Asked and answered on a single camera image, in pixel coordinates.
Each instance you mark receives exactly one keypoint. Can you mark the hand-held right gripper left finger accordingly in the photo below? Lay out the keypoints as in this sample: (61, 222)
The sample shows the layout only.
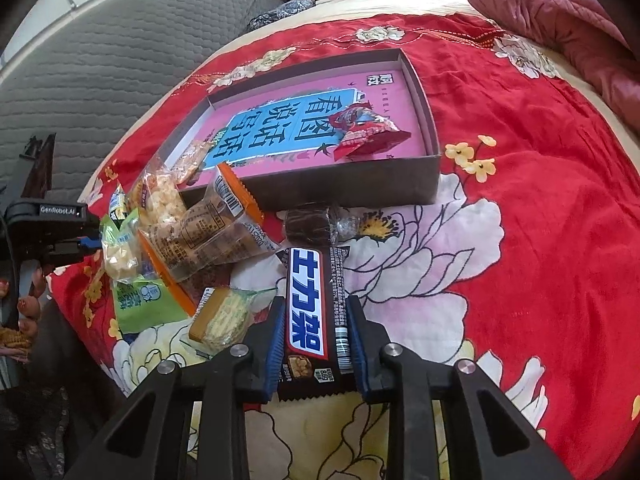
(275, 350)

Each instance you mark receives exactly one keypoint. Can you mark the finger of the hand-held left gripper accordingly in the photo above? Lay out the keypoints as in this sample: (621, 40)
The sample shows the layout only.
(70, 252)

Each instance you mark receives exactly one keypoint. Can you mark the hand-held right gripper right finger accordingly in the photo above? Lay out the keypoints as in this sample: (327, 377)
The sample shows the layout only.
(357, 350)

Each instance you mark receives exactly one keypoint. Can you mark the dark chocolate bar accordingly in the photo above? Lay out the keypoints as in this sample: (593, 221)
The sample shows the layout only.
(305, 300)

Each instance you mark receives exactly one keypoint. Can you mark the yellow candy packet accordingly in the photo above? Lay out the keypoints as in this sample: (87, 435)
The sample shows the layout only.
(119, 205)

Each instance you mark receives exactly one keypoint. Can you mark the green candy packet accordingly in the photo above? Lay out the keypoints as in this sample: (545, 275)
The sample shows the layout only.
(145, 305)

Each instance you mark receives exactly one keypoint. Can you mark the clear rice cracker packet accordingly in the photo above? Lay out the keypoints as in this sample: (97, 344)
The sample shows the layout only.
(157, 200)

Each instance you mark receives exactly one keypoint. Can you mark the clear packet with orange edges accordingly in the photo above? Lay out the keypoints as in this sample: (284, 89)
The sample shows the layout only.
(210, 240)

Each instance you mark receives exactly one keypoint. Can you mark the brown cake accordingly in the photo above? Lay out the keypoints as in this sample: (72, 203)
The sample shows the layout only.
(310, 225)

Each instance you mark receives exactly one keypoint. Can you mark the red snack packet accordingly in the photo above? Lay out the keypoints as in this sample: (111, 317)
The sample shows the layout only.
(370, 135)

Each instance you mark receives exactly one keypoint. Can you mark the grey cardboard box pink inside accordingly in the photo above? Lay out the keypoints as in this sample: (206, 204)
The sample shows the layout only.
(300, 110)

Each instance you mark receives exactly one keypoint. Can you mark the person's left hand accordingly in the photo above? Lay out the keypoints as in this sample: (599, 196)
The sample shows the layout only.
(30, 307)

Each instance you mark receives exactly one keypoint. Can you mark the yellow biscuit packet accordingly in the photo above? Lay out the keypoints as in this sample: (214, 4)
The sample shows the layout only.
(220, 317)

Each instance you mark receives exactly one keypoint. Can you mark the grey quilted headboard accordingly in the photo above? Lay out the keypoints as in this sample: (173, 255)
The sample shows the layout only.
(100, 60)

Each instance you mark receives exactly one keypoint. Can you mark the red floral blanket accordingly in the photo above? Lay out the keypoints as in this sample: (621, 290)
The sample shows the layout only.
(500, 160)

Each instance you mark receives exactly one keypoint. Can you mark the dark floral cloth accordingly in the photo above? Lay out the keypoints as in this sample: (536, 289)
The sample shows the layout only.
(280, 12)

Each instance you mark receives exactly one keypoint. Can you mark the pink quilt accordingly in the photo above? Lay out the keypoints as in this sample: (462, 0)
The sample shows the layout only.
(540, 5)

